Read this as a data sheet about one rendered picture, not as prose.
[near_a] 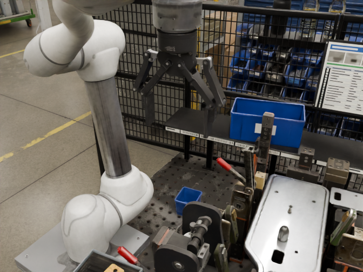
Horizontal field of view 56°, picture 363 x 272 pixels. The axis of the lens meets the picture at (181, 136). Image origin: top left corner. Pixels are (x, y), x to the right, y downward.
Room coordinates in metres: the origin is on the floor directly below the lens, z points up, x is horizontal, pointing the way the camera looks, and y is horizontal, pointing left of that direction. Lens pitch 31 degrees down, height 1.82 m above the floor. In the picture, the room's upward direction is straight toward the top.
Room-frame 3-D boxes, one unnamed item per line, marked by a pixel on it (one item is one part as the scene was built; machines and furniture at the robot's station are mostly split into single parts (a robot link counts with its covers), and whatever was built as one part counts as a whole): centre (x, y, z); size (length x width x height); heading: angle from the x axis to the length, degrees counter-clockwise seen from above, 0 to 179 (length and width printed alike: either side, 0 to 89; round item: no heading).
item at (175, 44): (0.65, 0.01, 1.62); 0.08 x 0.07 x 0.09; 66
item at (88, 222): (0.90, 0.34, 0.91); 0.18 x 0.16 x 0.22; 141
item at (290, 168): (1.11, -0.49, 0.85); 0.12 x 0.03 x 0.30; 66
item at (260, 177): (0.99, -0.28, 0.88); 0.04 x 0.04 x 0.36; 66
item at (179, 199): (1.20, -0.03, 0.74); 0.11 x 0.10 x 0.09; 156
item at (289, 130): (1.34, -0.38, 1.09); 0.30 x 0.17 x 0.13; 74
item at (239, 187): (0.94, -0.22, 0.88); 0.07 x 0.06 x 0.35; 66
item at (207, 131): (0.62, -0.05, 1.48); 0.03 x 0.01 x 0.07; 156
